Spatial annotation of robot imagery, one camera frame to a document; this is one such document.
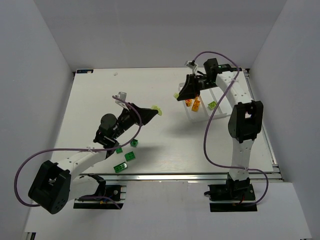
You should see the light green square lego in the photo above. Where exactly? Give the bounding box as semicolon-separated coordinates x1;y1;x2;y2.
151;105;163;116

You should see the yellow long lego brick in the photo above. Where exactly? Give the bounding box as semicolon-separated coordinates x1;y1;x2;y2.
191;100;201;112

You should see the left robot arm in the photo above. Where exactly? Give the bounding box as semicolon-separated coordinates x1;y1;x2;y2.
28;103;162;214

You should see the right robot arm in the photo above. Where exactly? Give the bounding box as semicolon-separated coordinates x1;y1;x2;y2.
176;58;264;183

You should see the white divided sorting tray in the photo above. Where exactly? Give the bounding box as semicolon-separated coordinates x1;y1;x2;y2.
182;87;232;123

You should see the dark green square lego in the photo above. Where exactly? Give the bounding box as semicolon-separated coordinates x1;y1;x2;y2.
130;138;139;148

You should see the green long lego brick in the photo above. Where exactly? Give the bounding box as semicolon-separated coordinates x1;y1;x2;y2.
113;162;128;173

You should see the blue label sticker left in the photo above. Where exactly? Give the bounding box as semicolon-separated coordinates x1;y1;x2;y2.
76;69;94;74

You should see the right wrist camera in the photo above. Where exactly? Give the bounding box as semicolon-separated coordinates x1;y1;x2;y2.
185;60;198;75

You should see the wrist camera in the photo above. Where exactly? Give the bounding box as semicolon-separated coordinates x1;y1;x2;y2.
113;91;128;109
185;60;198;75

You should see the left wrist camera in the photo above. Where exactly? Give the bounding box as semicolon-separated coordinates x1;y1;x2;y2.
113;91;128;109

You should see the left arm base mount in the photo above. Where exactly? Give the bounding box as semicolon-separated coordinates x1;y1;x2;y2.
69;173;127;210

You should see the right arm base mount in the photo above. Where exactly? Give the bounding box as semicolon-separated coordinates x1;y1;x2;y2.
204;184;258;213

